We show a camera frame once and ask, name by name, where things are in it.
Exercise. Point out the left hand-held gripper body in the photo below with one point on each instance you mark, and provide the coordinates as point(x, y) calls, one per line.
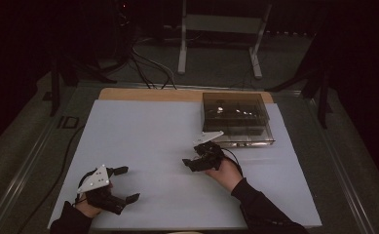
point(96, 180)

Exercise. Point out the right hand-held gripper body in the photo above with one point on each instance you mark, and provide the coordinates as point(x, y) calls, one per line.
point(209, 159)

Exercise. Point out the dark transparent drawer box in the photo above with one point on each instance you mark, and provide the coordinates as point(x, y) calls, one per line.
point(229, 122)

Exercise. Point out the person's right hand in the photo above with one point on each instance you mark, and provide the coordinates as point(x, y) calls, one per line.
point(227, 175)

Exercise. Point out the person's left hand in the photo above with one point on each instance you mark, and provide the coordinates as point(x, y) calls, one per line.
point(89, 209)

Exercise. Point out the white board table cover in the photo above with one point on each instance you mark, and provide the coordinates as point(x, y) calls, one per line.
point(144, 136)

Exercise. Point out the metal floor rail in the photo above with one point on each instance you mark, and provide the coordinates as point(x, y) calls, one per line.
point(336, 159)
point(21, 182)

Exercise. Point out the white metal stand frame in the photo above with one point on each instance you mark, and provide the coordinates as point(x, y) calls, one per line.
point(222, 24)

